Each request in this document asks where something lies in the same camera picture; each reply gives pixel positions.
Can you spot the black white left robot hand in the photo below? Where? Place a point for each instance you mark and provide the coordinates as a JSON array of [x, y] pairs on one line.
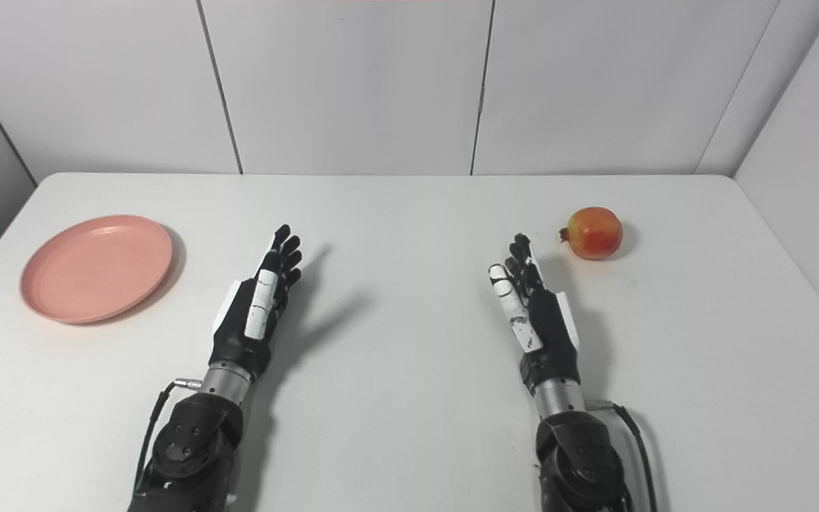
[[233, 331]]

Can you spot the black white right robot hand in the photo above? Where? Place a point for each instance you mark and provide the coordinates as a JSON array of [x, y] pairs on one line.
[[552, 334]]

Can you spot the red yellow pomegranate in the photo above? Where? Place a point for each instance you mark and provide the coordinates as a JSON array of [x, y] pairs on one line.
[[596, 233]]

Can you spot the pink round plate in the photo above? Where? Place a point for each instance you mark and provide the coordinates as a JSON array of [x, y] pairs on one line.
[[95, 269]]

